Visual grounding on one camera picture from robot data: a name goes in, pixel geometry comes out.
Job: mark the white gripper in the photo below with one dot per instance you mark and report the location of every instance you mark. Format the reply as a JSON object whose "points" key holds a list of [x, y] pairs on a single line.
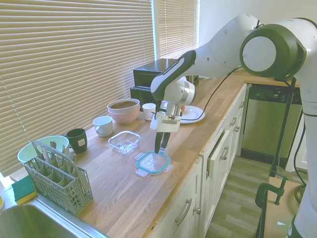
{"points": [[168, 124]]}

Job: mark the clear lid with teal rim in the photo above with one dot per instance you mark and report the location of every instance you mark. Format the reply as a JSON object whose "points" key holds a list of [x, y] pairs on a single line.
{"points": [[153, 164]]}

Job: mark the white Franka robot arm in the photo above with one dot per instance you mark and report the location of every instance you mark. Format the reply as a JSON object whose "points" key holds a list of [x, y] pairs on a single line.
{"points": [[272, 49]]}

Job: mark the clear glass food container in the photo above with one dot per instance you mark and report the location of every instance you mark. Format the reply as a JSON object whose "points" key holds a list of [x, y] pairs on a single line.
{"points": [[124, 142]]}

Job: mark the small white cup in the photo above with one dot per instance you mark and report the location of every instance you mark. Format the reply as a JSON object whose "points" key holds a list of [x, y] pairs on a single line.
{"points": [[148, 112]]}

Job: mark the red apple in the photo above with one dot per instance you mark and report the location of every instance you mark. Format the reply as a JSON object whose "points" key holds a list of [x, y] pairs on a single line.
{"points": [[183, 108]]}

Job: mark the white dinner plate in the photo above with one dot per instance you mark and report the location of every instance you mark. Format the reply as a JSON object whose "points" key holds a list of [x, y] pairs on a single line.
{"points": [[194, 115]]}

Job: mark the pink bowl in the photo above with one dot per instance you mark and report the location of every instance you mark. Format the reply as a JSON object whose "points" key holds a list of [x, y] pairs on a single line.
{"points": [[123, 118]]}

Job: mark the black toaster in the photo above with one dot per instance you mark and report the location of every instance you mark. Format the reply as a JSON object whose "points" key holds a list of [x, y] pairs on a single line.
{"points": [[140, 95]]}

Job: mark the beige bowl with brown inside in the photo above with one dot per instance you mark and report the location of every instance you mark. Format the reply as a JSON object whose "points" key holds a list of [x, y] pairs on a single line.
{"points": [[123, 107]]}

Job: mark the large white mug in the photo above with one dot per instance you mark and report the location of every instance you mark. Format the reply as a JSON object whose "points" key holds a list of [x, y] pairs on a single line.
{"points": [[104, 125]]}

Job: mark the black microwave oven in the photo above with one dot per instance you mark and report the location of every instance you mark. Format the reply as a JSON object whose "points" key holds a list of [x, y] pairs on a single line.
{"points": [[146, 73]]}

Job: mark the white kitchen cabinet run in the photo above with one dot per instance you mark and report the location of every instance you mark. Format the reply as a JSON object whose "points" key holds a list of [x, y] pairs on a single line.
{"points": [[218, 188]]}

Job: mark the round metal cabinet knob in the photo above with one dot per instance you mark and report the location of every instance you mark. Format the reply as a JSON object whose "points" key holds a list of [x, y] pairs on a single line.
{"points": [[198, 210]]}

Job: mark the dark green cup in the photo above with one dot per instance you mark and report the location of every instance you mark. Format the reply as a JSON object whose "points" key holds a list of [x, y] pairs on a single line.
{"points": [[77, 140]]}

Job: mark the metal cutlery piece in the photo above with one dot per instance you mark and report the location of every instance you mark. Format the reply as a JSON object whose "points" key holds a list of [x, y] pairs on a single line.
{"points": [[53, 146], [64, 149]]}

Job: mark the stainless steel dishwasher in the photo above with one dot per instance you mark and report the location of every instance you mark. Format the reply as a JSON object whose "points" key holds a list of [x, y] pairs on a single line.
{"points": [[265, 124]]}

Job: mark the grey plastic cutlery basket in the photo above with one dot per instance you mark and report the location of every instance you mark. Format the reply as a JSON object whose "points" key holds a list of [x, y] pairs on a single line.
{"points": [[64, 191]]}

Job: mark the green clamp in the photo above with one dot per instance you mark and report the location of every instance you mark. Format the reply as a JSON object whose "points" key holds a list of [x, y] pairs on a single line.
{"points": [[260, 196]]}

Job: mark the narrow beige window blinds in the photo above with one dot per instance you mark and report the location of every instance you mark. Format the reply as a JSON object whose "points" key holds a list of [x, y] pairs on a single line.
{"points": [[177, 27]]}

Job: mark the wide beige window blinds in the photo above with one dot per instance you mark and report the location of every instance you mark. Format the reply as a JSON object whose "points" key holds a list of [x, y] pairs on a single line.
{"points": [[74, 62]]}

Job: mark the mint green bowl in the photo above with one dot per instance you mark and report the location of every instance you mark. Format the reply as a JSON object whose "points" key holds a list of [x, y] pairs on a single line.
{"points": [[27, 155]]}

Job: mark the brown wooden board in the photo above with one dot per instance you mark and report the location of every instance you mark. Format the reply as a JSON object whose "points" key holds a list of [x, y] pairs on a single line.
{"points": [[280, 218]]}

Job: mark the green and yellow sponge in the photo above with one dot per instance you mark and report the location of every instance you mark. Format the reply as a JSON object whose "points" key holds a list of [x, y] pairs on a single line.
{"points": [[23, 189]]}

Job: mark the stainless steel sink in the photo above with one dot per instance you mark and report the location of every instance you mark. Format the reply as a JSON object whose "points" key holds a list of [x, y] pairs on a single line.
{"points": [[37, 223]]}

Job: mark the yellow rimmed dish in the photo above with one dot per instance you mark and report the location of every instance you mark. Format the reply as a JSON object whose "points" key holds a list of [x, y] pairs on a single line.
{"points": [[1, 202]]}

